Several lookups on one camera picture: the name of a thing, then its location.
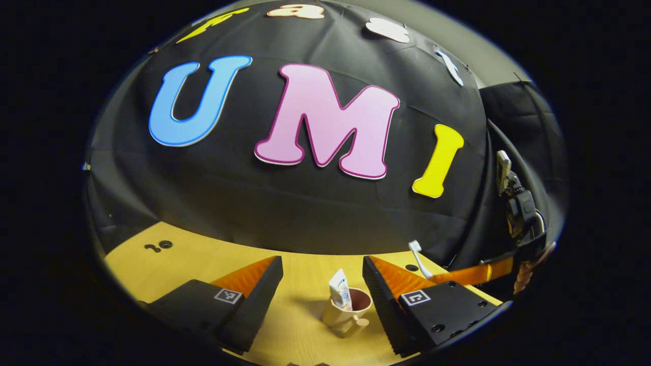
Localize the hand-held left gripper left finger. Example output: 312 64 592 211
145 256 284 355

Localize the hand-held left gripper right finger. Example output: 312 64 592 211
362 256 504 357

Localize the white toothpaste tube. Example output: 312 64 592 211
329 269 353 311

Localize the beige cup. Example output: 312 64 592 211
321 288 373 338

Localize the white toothbrush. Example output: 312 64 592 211
408 240 434 280

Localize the wooden desktop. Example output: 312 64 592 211
104 221 504 366

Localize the black backdrop cloth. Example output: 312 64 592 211
84 0 568 300

